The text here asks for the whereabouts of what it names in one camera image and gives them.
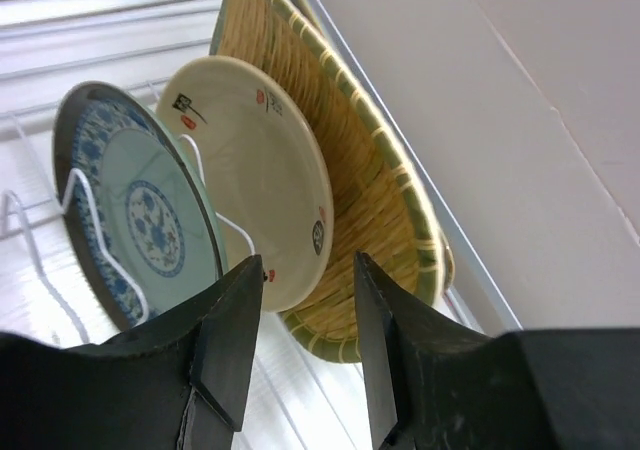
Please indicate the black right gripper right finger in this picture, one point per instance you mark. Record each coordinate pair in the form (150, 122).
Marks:
(432, 383)

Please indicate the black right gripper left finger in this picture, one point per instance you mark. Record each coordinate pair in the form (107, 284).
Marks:
(178, 381)

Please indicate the blue white patterned bowl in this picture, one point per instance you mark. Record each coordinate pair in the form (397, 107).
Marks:
(139, 220)

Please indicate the green-rimmed bamboo tray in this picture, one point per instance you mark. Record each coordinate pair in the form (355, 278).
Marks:
(381, 206)

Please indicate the cream floral round plate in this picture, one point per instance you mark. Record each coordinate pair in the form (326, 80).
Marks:
(263, 171)

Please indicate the white wire dish rack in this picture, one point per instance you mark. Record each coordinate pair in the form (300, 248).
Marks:
(295, 401)

